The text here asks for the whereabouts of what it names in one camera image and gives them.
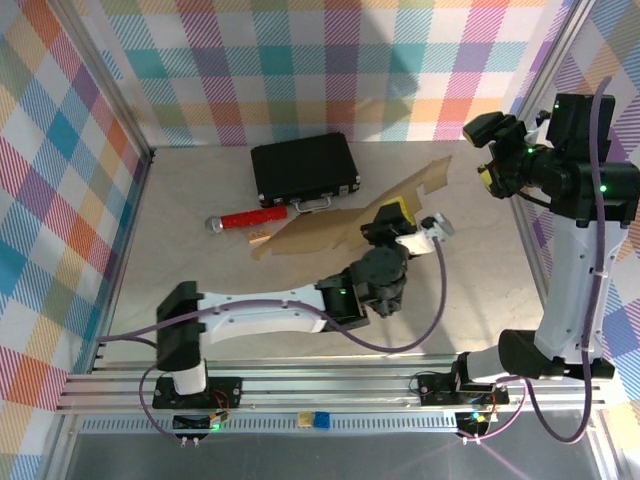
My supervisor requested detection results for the brown cardboard paper box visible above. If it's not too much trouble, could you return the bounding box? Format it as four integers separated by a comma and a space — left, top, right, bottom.
251, 154, 454, 261

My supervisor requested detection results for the red toy microphone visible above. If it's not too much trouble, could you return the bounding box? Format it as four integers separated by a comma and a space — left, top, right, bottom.
204, 205, 291, 234

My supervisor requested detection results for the right controller board green light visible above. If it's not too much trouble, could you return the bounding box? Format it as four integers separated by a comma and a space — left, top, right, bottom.
457, 412, 501, 434

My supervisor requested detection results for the controller board green light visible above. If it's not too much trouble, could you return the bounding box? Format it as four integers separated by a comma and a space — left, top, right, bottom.
457, 412, 501, 434
172, 410, 231, 432

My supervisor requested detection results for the left controller board green light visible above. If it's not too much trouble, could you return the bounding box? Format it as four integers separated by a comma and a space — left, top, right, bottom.
172, 410, 231, 432

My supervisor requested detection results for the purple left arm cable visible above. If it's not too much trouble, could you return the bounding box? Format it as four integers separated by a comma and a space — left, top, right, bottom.
94, 234, 449, 446

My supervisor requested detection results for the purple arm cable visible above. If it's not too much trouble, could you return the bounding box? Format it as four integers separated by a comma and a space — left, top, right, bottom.
462, 74, 614, 446
94, 234, 449, 446

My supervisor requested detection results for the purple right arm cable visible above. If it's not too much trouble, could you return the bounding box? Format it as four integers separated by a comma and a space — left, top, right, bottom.
462, 74, 614, 446

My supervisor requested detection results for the aluminium frame post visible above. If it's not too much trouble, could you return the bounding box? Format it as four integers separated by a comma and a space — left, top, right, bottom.
49, 0, 156, 166
37, 412, 81, 480
507, 0, 599, 126
584, 407, 629, 480

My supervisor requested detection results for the black hard case with handle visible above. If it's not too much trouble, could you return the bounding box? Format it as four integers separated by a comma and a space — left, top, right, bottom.
249, 132, 362, 215

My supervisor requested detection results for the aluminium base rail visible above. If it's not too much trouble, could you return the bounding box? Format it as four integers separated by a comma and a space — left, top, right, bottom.
53, 357, 609, 415

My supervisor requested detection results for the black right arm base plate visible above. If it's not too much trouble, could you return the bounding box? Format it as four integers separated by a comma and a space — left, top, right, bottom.
417, 372, 510, 407

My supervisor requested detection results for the perforated grey cable duct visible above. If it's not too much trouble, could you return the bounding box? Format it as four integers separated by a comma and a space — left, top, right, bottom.
78, 417, 599, 437

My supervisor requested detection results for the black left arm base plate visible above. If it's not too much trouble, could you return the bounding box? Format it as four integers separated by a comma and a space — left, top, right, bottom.
152, 375, 244, 410

